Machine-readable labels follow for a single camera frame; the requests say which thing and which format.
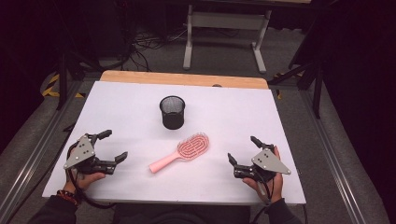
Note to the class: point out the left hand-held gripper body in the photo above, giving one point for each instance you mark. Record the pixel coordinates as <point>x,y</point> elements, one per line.
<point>81,153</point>

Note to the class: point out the wooden table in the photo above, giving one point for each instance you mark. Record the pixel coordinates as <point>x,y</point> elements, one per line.
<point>174,78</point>

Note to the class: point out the person's right hand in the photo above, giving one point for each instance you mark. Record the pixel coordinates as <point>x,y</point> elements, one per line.
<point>275,186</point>

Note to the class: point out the grey metal desk frame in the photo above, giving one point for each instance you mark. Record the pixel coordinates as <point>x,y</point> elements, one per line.
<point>229,20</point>

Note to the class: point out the pink hairbrush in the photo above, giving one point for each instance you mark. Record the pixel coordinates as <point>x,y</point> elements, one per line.
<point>190,148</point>

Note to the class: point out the aluminium floor rail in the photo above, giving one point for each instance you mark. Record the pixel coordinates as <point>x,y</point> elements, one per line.
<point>330,149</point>
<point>34,155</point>

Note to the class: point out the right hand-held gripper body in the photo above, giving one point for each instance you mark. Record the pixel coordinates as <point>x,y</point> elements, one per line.
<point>268,162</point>

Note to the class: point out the black tripod stand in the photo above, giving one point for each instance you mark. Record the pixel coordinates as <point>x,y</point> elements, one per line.
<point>63,77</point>
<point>311,77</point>

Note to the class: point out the white table mat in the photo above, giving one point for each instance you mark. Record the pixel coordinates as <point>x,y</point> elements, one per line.
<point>140,174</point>

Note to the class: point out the black mesh pen holder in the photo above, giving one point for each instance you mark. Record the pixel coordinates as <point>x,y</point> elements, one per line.
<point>172,115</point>

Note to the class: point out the person's left hand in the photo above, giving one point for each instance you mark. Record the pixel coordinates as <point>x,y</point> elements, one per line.
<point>84,180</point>

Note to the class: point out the person's dark clothing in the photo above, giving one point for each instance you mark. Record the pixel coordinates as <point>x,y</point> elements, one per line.
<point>180,215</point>

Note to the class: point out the yellow and black hazard tape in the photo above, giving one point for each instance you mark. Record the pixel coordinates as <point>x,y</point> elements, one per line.
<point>278,93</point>
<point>51,88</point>

